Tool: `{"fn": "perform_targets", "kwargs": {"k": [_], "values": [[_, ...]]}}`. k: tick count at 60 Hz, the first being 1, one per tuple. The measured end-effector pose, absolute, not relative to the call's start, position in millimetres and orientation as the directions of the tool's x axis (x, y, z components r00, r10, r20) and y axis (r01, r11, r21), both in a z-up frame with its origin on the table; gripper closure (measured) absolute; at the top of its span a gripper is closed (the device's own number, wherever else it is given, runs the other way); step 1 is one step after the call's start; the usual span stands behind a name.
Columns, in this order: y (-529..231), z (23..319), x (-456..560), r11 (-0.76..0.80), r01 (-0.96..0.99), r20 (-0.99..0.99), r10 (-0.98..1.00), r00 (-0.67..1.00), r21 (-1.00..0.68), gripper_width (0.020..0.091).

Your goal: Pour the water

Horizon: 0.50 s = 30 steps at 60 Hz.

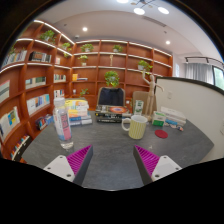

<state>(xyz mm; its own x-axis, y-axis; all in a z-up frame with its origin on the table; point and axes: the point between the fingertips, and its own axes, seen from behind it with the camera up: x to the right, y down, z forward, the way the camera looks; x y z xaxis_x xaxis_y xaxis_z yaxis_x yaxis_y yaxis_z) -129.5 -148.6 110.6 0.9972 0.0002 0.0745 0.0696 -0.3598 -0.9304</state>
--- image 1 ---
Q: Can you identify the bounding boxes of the stack of colourful books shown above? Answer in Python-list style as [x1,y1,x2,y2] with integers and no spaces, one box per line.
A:
[64,98,93,127]

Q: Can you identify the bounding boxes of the green and white carton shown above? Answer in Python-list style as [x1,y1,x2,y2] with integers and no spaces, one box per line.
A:
[133,99,145,117]

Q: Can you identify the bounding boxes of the yellow striped mug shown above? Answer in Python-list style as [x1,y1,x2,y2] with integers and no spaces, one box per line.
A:
[121,114,148,140]

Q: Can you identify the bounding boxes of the clear plastic water bottle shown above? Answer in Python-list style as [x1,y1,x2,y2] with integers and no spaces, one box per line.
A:
[52,97,75,150]

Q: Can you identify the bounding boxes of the wooden shelf unit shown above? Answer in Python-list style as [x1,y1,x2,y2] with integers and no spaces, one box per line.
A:
[0,19,174,161]

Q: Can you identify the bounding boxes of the stack of white boxes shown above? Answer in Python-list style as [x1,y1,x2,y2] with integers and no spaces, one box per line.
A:
[160,106,187,128]

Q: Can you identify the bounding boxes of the small green white box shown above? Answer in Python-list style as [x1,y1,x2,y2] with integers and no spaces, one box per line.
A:
[151,110,167,127]

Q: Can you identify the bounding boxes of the flat round red coaster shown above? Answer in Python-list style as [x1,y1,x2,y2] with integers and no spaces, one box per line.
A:
[154,129,169,140]

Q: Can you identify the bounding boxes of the chair with dark jacket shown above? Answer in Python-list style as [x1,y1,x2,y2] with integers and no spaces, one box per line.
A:
[97,86,127,108]

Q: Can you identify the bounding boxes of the group of ceiling lights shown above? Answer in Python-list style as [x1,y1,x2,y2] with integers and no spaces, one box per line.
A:
[116,0,170,16]

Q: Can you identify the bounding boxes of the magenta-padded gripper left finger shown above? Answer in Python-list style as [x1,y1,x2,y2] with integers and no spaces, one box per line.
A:
[43,144,94,186]

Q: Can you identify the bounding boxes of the stack of dark books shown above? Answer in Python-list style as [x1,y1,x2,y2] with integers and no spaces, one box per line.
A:
[94,105,133,124]

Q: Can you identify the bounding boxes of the grey window curtain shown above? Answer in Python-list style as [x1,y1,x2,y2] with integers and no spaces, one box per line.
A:
[185,62,214,85]

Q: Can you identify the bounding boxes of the window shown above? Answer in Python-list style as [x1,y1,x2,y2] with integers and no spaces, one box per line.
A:
[213,65,224,91]

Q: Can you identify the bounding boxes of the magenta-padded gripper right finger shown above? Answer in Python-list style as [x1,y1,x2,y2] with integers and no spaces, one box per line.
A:
[133,144,183,186]

